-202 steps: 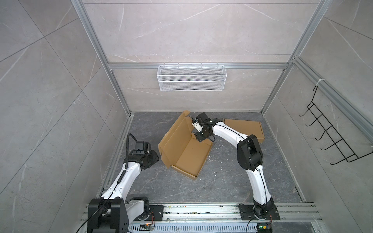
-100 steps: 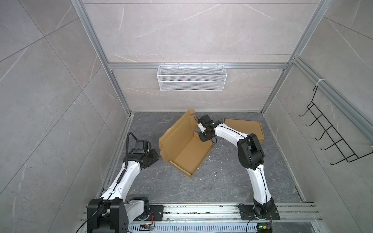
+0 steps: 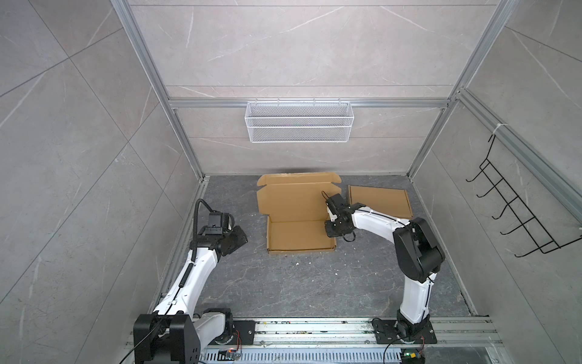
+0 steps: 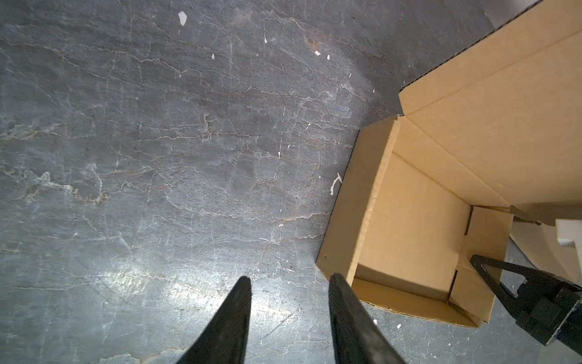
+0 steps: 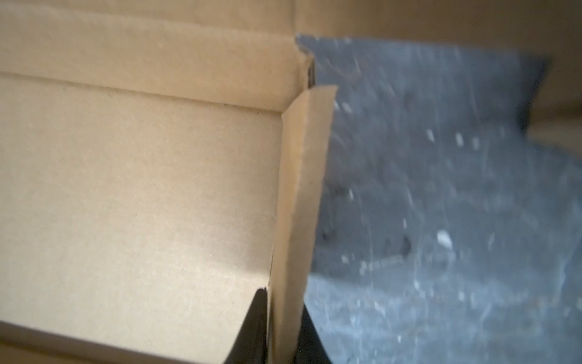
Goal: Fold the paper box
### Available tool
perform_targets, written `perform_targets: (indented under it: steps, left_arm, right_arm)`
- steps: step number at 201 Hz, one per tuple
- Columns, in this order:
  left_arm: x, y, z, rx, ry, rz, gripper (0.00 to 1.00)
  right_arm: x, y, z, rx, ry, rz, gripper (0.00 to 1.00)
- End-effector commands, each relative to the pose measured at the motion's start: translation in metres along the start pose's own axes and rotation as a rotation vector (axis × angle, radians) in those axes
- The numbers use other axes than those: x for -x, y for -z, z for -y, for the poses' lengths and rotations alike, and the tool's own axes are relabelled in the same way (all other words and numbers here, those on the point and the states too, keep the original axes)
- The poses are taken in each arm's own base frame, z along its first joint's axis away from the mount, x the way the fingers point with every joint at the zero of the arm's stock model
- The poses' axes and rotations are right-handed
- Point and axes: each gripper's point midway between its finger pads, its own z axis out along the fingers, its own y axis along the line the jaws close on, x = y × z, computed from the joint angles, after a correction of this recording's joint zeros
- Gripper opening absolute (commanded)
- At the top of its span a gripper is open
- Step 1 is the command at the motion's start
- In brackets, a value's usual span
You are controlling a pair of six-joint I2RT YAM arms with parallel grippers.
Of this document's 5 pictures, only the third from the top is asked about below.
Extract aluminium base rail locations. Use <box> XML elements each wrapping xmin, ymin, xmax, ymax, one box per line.
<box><xmin>195</xmin><ymin>315</ymin><xmax>506</xmax><ymax>364</ymax></box>

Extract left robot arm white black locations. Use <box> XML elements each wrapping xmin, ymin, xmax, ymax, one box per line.
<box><xmin>133</xmin><ymin>211</ymin><xmax>248</xmax><ymax>363</ymax></box>

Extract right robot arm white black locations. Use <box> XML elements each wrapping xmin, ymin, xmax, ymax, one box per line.
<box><xmin>322</xmin><ymin>193</ymin><xmax>446</xmax><ymax>341</ymax></box>

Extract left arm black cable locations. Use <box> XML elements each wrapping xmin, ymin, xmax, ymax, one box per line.
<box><xmin>119</xmin><ymin>199</ymin><xmax>215</xmax><ymax>364</ymax></box>

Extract black wire hook rack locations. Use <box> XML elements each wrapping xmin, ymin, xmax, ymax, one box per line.
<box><xmin>465</xmin><ymin>135</ymin><xmax>581</xmax><ymax>259</ymax></box>

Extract aluminium frame profiles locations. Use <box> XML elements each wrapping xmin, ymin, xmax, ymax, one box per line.
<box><xmin>108</xmin><ymin>0</ymin><xmax>582</xmax><ymax>228</ymax></box>

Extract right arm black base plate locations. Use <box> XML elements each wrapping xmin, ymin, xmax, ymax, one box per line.
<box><xmin>371</xmin><ymin>317</ymin><xmax>437</xmax><ymax>344</ymax></box>

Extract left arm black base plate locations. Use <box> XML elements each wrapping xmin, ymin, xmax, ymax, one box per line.
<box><xmin>215</xmin><ymin>320</ymin><xmax>256</xmax><ymax>346</ymax></box>

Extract white wire mesh basket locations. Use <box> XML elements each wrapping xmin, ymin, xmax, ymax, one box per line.
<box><xmin>245</xmin><ymin>101</ymin><xmax>355</xmax><ymax>143</ymax></box>

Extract white zip tie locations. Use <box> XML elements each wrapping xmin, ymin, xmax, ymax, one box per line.
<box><xmin>492</xmin><ymin>123</ymin><xmax>509</xmax><ymax>136</ymax></box>

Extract brown cardboard box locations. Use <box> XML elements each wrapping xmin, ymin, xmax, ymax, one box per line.
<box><xmin>348</xmin><ymin>185</ymin><xmax>414</xmax><ymax>219</ymax></box>
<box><xmin>257</xmin><ymin>172</ymin><xmax>342</xmax><ymax>254</ymax></box>

